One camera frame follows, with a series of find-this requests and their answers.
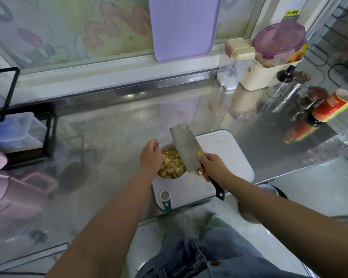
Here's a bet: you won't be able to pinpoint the steel cleaver knife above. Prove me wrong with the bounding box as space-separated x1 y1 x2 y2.
169 123 226 201

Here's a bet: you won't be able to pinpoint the clear plastic storage box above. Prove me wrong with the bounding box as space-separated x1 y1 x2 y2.
0 112 48 154

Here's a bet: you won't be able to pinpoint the metal bowl with scraps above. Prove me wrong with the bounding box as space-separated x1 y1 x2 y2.
239 183 288 225

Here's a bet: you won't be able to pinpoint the purple lid food container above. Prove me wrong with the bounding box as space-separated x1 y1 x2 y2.
251 20 310 68

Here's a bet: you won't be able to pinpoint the purple plastic cutting board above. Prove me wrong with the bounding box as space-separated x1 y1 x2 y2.
147 0 223 63

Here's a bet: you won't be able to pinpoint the person's right forearm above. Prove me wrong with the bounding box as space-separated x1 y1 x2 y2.
225 178 348 278

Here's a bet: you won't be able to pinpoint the person's left forearm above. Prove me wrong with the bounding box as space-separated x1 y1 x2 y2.
46 171 157 278

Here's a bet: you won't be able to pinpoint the sauce bottle red label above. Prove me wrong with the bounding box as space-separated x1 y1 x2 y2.
304 86 348 128

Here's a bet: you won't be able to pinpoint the steel bin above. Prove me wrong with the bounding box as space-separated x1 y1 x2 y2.
0 242 70 278

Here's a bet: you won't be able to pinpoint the pink kettle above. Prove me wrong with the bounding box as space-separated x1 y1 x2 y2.
0 147 59 220

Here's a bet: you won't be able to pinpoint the person's right hand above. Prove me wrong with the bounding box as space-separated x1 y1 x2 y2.
197 152 235 189

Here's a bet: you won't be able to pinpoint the pile of diced potato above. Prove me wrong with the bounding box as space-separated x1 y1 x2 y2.
158 147 188 180

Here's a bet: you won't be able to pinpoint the person's blue jeans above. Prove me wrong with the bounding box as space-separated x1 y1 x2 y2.
135 220 305 278

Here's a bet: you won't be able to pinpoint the black metal rack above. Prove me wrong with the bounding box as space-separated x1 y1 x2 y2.
0 66 58 171

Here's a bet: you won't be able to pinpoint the person's left hand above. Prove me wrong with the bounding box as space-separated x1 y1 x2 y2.
139 139 164 178

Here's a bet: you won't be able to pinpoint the clear container cream lid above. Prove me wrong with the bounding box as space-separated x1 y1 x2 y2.
216 38 256 91

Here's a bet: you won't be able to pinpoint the glass jar red lid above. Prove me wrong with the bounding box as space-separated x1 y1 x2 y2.
296 85 328 114

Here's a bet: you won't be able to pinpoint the white cutting board green rim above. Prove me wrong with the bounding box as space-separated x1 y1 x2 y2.
152 129 256 213

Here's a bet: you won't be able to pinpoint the wire dish rack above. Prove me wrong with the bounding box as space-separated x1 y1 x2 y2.
304 3 348 90

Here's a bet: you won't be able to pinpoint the glass bottle black cap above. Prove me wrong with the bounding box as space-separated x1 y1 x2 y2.
267 65 297 99

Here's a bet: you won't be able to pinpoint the cream plastic canister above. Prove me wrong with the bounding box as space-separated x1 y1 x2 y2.
239 58 302 92

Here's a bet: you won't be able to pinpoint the clear plastic bottle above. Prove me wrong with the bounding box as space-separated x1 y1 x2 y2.
313 121 348 167

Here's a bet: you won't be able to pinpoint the white bowl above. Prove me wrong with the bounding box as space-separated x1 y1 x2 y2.
155 143 189 181

